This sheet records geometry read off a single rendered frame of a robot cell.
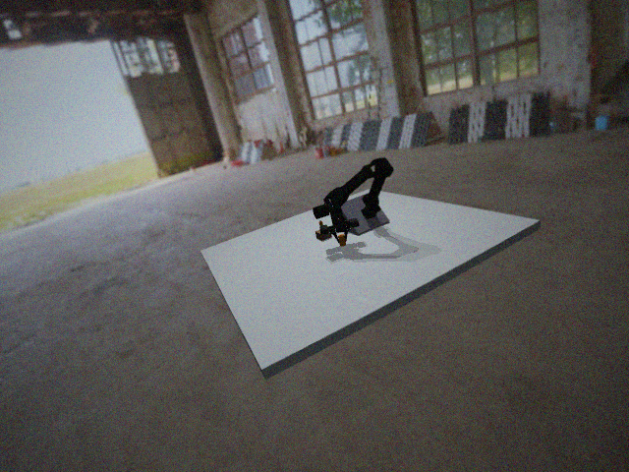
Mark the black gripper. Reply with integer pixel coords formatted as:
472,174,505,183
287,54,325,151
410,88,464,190
319,212,360,243

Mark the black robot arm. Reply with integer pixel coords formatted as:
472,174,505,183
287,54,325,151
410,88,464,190
313,158,393,233

